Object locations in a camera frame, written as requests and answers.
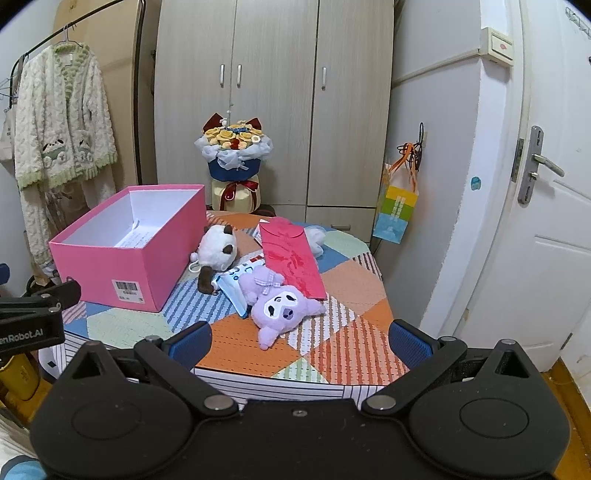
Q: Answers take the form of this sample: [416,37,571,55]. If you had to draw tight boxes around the white mesh bath sponge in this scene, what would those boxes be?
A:
[304,225,327,258]

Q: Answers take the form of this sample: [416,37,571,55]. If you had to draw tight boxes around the black clothes rack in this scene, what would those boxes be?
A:
[12,2,153,190]

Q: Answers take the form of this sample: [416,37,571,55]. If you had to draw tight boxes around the pink cardboard box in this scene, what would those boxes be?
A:
[49,184,206,313]

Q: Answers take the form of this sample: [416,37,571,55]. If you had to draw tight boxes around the colourful paper gift bag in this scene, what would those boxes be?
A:
[373,143,420,244]

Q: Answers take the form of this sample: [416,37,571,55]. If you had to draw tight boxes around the white brown cat plush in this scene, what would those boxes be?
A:
[188,224,238,294]

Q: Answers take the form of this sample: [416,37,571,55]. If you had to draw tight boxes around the silver door handle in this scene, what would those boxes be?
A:
[518,125,565,206]

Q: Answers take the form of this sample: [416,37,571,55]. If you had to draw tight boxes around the flower bouquet in blue wrap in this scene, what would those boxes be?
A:
[194,113,273,213]

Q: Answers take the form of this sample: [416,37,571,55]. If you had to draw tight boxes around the patchwork tablecloth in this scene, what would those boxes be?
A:
[45,203,408,403]

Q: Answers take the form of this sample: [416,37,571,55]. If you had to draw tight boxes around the white door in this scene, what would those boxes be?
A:
[460,1,590,371]

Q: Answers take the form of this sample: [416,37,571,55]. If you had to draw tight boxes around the beige wooden wardrobe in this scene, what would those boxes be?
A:
[154,1,394,241]

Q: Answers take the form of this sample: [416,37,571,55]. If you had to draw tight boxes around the purple plush toy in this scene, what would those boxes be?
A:
[238,265,325,350]

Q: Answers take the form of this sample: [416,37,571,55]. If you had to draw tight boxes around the cream knit cardigan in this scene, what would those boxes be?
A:
[13,42,118,274]

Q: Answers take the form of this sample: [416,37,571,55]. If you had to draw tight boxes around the blue white plastic bag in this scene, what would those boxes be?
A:
[212,253,264,318]

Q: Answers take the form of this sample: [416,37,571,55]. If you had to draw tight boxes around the wall light switch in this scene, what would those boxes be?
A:
[479,27,514,68]

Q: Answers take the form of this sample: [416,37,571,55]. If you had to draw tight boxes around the red envelope packet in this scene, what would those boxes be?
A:
[259,217,327,300]

